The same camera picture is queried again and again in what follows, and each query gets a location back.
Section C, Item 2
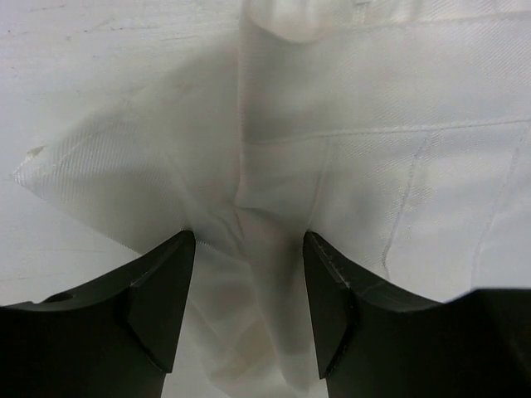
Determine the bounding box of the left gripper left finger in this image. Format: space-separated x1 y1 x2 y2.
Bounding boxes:
1 231 196 397

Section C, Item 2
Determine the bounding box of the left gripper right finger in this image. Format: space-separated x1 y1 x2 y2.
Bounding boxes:
303 232 530 397

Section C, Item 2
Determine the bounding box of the white pleated skirt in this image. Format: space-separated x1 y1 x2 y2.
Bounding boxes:
14 1 530 397

